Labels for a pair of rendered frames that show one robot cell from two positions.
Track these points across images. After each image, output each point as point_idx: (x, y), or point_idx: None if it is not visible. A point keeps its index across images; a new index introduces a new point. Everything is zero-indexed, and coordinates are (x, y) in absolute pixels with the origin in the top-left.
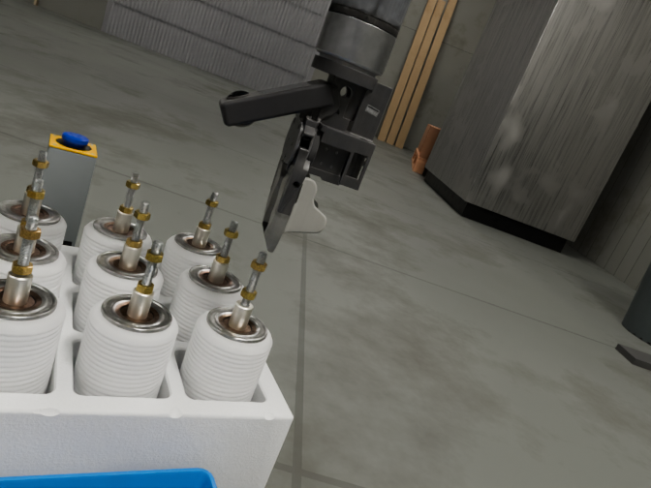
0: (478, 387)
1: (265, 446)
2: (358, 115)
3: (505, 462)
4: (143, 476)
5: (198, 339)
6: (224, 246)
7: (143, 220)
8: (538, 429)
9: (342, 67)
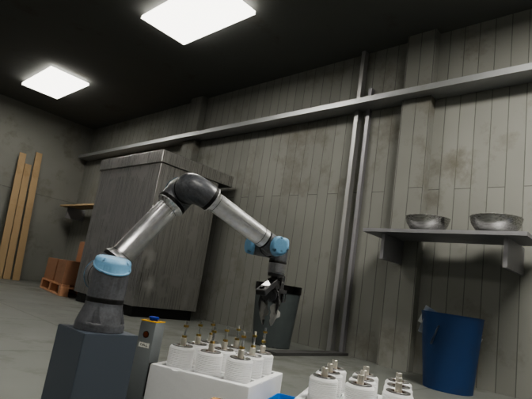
0: None
1: (279, 385)
2: (281, 284)
3: (291, 391)
4: (273, 397)
5: None
6: (237, 334)
7: (229, 331)
8: (285, 381)
9: (281, 275)
